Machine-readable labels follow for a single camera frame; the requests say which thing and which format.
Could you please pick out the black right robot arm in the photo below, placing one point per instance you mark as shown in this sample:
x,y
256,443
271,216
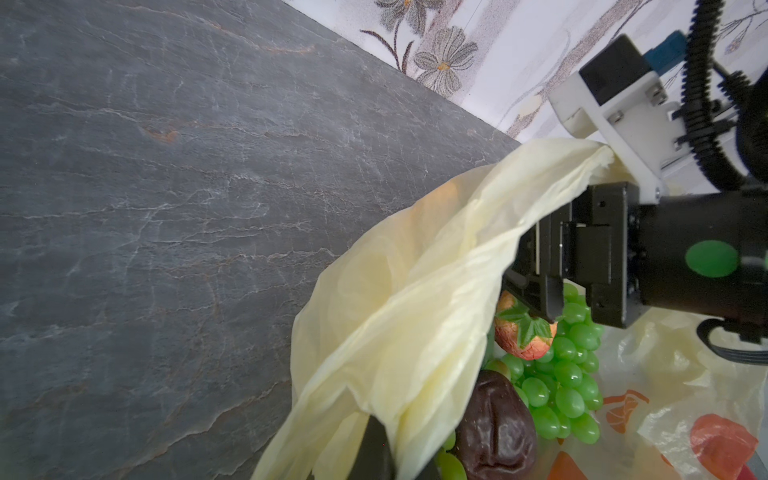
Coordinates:
x,y
706,254

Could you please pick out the green fake grape bunch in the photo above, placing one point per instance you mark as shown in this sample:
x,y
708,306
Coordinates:
x,y
560,389

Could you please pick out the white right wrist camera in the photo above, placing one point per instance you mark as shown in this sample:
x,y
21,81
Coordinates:
x,y
619,95

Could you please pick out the dark brown fake fruit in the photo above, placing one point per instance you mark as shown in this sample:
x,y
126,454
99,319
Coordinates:
x,y
496,438

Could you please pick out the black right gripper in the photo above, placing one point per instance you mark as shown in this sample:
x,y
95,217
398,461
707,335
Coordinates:
x,y
589,242

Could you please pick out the pale yellow plastic bag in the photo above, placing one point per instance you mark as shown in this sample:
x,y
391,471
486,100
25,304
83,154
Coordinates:
x,y
397,328

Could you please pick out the fake red strawberry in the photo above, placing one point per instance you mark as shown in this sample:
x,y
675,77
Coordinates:
x,y
519,333

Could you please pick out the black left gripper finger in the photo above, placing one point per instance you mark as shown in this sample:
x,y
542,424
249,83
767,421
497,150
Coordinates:
x,y
374,460

